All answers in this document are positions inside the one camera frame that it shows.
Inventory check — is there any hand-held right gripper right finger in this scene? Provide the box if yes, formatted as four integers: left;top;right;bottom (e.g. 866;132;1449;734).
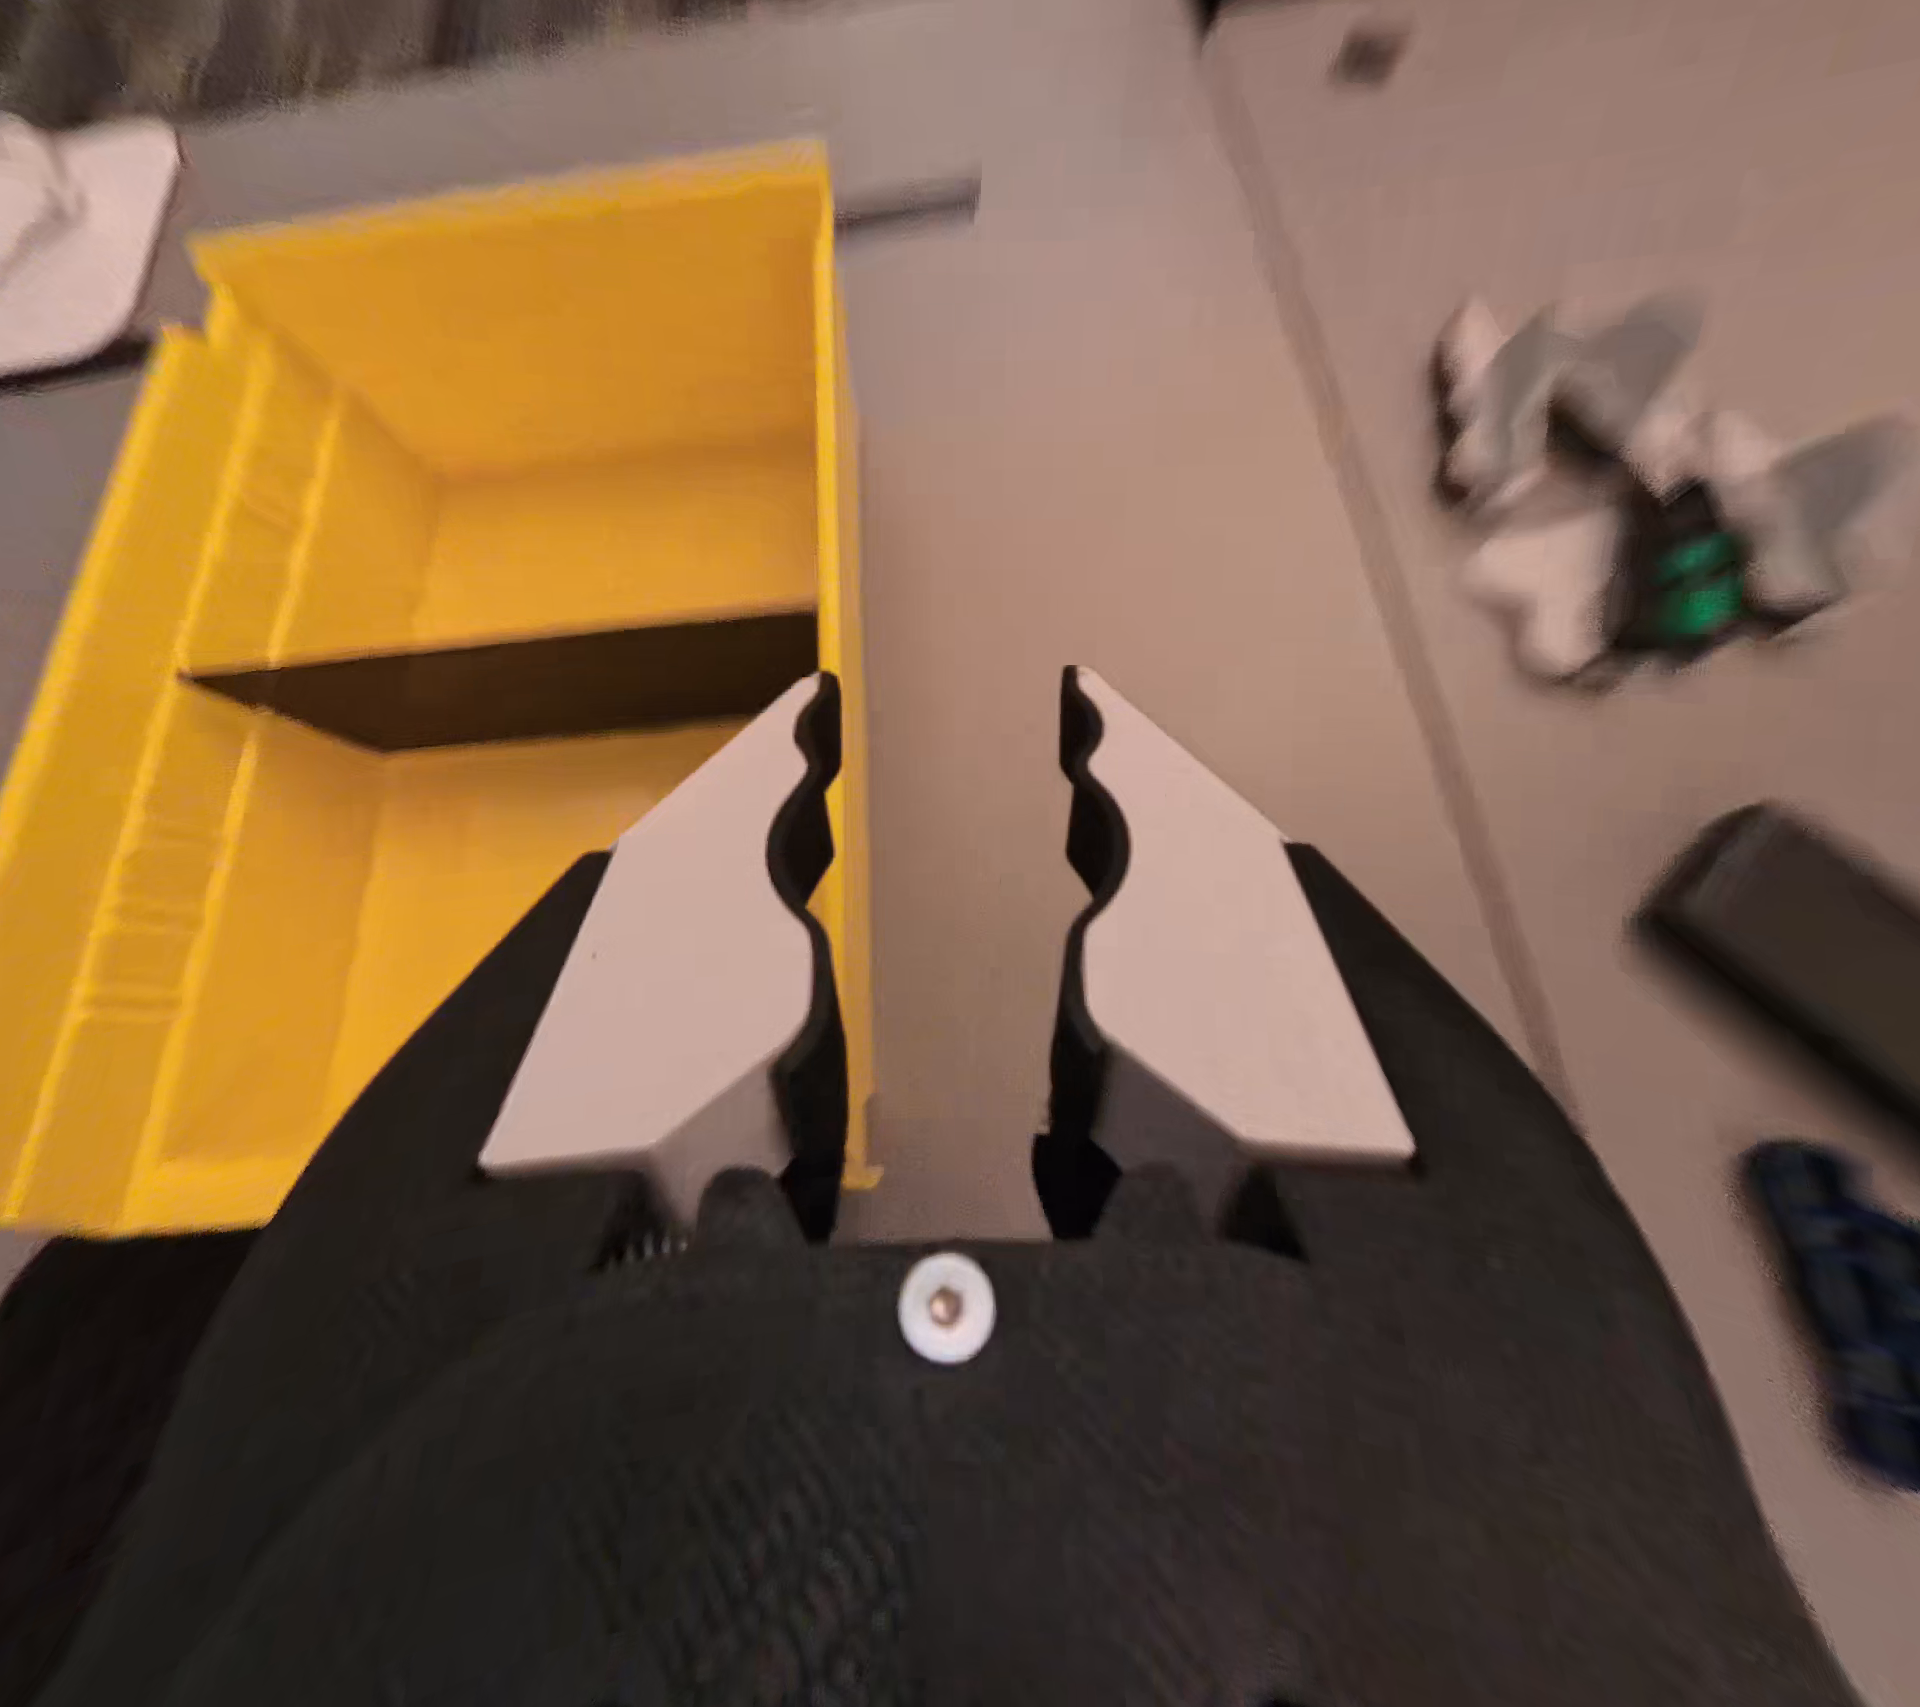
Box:
1032;663;1422;1240

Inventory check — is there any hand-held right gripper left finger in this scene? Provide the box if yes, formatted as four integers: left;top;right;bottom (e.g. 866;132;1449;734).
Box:
477;669;848;1240

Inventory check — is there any yellow plastic bin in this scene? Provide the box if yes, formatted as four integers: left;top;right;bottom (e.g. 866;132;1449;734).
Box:
0;136;882;1237

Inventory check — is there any blue circuit board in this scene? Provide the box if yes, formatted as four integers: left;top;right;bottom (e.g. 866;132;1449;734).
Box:
1741;1135;1920;1496

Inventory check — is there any black rectangular device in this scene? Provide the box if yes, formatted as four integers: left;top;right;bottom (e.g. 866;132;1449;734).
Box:
1631;802;1920;1141

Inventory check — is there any black bin divider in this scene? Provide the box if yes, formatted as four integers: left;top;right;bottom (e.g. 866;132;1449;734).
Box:
179;604;824;752

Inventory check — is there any grey white plastic parts pile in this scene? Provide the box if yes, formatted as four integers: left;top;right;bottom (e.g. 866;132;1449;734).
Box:
1429;293;1909;691

